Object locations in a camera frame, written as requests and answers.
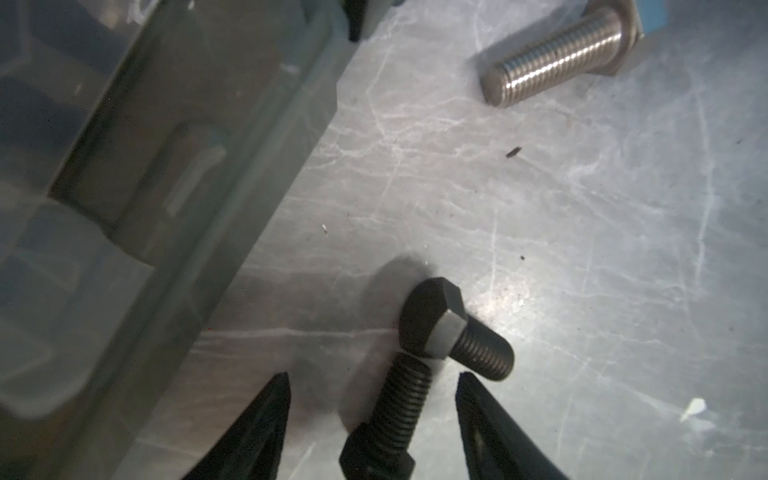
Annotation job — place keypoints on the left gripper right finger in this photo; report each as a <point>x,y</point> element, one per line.
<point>495,446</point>

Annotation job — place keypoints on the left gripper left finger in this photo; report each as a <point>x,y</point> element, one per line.
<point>252,446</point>

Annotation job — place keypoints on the black hex bolt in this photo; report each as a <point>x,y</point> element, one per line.
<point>434,324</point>
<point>378,448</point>

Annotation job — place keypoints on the silver hex bolt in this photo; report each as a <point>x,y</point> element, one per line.
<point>599,42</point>

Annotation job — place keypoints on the grey plastic organizer box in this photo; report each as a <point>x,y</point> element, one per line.
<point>145,145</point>

